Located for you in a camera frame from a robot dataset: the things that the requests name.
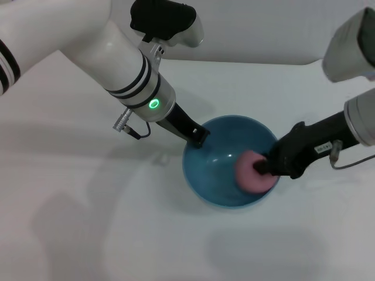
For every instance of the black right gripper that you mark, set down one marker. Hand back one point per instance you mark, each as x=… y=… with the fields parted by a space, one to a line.
x=307 y=143

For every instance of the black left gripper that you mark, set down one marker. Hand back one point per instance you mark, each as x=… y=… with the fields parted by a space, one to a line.
x=181 y=123

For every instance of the pink peach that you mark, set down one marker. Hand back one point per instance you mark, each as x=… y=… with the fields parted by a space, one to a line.
x=246 y=172

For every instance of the blue bowl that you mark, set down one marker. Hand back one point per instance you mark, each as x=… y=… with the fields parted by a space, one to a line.
x=214 y=175

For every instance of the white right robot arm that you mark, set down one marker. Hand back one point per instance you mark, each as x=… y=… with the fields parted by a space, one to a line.
x=361 y=117

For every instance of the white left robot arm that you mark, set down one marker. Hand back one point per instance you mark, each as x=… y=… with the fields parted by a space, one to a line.
x=96 y=49

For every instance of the black and white left wrist camera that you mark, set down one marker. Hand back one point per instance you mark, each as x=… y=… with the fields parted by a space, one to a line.
x=164 y=20

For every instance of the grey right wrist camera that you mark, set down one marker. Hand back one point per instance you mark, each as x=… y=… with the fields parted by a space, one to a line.
x=348 y=47

